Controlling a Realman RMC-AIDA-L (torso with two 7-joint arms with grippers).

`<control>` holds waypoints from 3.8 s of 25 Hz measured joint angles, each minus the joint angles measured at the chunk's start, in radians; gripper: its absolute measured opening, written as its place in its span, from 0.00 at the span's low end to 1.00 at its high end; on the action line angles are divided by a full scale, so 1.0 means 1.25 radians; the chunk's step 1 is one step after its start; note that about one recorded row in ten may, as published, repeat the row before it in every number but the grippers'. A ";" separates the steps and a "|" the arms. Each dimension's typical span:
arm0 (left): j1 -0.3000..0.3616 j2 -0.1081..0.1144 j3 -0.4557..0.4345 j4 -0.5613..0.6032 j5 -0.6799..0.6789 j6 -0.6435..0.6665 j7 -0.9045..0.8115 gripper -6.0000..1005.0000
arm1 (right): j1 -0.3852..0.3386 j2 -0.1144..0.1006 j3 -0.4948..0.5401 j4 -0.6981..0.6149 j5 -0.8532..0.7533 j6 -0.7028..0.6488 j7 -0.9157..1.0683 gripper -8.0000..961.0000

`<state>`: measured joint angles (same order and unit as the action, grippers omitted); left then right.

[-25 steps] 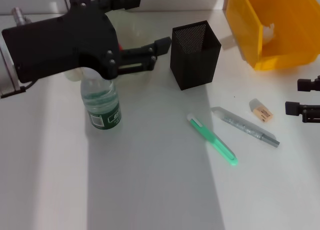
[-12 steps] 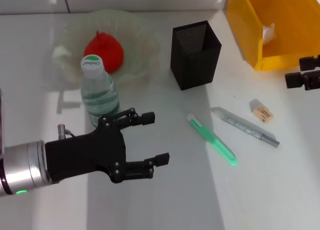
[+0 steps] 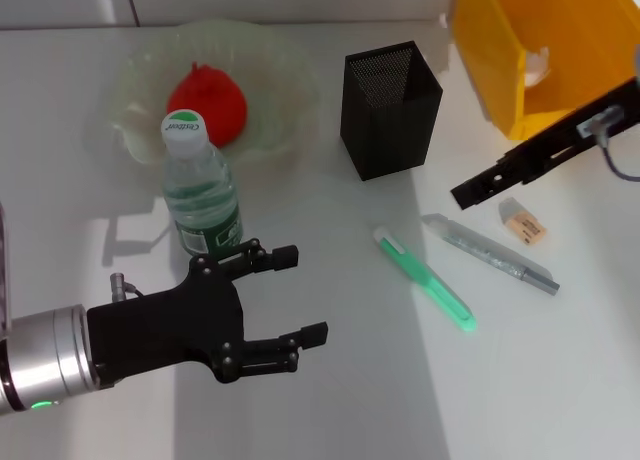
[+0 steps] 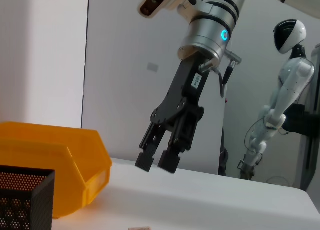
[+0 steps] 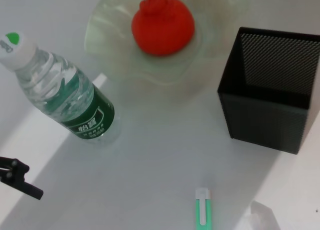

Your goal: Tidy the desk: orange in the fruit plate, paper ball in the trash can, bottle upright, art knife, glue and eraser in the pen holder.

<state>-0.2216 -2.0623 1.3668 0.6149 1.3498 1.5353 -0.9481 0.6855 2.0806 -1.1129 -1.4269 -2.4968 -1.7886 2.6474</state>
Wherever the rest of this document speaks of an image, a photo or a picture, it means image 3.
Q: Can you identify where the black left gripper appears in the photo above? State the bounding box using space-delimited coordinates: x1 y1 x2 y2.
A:
86 238 330 390

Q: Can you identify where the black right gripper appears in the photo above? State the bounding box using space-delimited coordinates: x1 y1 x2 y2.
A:
449 77 640 212

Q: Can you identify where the beige eraser white sleeve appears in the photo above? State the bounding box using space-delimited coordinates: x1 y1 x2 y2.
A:
498 197 549 244

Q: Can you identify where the silver glitter pen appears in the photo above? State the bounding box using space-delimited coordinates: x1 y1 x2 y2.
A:
422 213 561 297

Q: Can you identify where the green white pen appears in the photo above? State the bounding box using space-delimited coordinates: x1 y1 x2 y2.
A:
372 226 477 334

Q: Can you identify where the white paper ball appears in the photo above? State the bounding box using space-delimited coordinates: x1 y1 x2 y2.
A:
524 44 554 89

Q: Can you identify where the clear water bottle green label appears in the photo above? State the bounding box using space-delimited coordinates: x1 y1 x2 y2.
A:
160 108 245 259

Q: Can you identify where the black mesh pen holder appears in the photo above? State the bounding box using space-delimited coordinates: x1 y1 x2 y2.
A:
340 40 445 182

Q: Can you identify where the green glass fruit plate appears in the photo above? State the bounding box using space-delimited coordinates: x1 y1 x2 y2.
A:
105 19 321 174

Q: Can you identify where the yellow plastic bin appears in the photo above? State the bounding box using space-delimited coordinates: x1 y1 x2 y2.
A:
452 0 640 142

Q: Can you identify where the right gripper cable with plug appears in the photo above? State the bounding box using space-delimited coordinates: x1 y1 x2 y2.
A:
579 104 640 184

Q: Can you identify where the gripper cable with plug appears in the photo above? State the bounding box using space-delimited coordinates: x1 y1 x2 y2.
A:
579 104 640 184
109 272 146 304

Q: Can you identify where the left gripper cable with plug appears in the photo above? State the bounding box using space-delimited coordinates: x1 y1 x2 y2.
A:
109 272 146 304

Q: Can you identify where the left wrist camera unit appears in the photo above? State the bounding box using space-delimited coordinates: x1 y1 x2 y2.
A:
0 199 12 341

